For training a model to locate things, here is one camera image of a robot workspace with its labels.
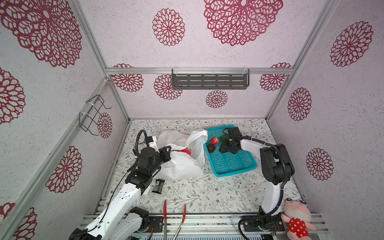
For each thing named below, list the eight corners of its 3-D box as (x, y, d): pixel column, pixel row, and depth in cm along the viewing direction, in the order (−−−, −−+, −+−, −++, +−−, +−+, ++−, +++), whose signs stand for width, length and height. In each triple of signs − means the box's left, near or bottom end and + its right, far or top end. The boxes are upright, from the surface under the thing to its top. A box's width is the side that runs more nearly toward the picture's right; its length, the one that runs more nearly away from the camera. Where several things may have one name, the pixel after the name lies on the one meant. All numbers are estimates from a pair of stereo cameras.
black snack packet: (152, 192, 86) (152, 190, 84) (157, 180, 91) (156, 178, 89) (161, 193, 85) (160, 192, 84) (165, 181, 90) (164, 180, 88)
